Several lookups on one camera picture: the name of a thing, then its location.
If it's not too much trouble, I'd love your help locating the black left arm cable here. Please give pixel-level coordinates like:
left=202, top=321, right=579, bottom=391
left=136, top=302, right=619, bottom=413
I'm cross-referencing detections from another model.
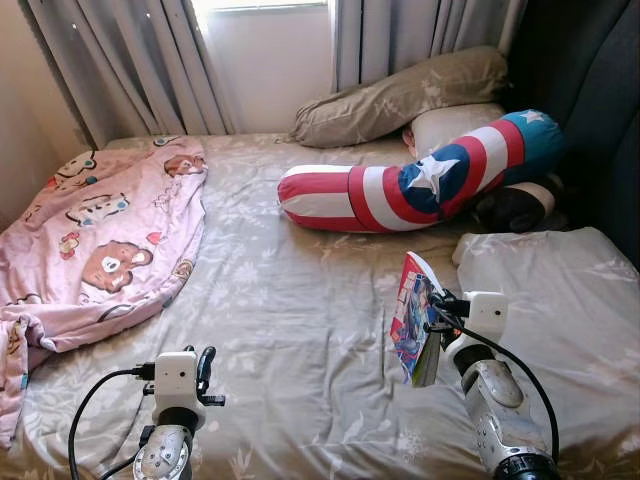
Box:
left=68, top=365, right=156, bottom=480

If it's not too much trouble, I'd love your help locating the dark grey upholstered chair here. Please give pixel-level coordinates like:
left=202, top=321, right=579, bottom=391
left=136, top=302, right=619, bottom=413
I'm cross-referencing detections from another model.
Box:
left=505, top=0, right=640, bottom=266

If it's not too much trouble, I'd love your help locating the beige pillow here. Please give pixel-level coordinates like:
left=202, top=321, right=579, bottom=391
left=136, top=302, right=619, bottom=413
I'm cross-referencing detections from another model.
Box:
left=290, top=45, right=511, bottom=149

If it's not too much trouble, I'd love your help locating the black white plush toy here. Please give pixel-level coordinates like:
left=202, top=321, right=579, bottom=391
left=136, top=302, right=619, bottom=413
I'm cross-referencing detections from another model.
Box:
left=470, top=175, right=566, bottom=233

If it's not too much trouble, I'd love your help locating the pink cartoon print blanket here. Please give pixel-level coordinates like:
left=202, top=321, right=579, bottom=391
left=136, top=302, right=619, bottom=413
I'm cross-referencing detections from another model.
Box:
left=0, top=137, right=209, bottom=446

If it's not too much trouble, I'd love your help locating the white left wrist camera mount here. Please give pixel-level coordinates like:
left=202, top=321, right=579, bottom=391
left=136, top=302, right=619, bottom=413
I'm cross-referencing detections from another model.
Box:
left=152, top=350, right=199, bottom=413

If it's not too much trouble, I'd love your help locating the colourful comic magazine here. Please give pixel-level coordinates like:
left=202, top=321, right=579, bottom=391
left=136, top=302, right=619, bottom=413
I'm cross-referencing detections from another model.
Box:
left=388, top=252, right=448, bottom=389

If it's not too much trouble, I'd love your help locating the red white blue bolster pillow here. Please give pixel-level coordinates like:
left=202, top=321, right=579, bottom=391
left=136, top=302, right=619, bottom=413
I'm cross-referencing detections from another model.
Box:
left=277, top=108, right=566, bottom=233

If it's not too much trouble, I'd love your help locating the bed with grey floral sheet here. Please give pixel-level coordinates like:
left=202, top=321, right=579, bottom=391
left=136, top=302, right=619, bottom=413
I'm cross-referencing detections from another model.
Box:
left=0, top=130, right=640, bottom=480

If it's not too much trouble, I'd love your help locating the grey curtain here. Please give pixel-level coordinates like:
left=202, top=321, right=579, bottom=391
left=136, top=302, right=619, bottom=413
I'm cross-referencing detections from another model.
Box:
left=335, top=0, right=526, bottom=93
left=20, top=0, right=241, bottom=146

